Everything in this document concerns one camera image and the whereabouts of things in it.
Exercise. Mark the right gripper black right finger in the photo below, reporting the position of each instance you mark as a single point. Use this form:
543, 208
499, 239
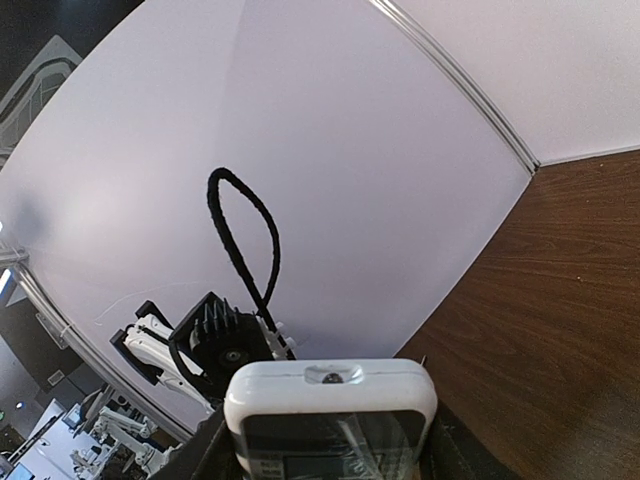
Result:
452, 451

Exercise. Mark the white remote control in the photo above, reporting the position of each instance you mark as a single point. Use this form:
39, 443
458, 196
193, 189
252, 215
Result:
330, 419

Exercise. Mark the left aluminium corner post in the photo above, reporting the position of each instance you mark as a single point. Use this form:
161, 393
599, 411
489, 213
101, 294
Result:
463, 81

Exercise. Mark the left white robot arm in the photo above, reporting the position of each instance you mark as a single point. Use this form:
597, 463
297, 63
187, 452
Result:
144, 345

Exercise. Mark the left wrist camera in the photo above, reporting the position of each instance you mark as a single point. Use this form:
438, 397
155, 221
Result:
214, 341

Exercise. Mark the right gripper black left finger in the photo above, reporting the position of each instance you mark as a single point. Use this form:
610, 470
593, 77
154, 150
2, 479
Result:
215, 457

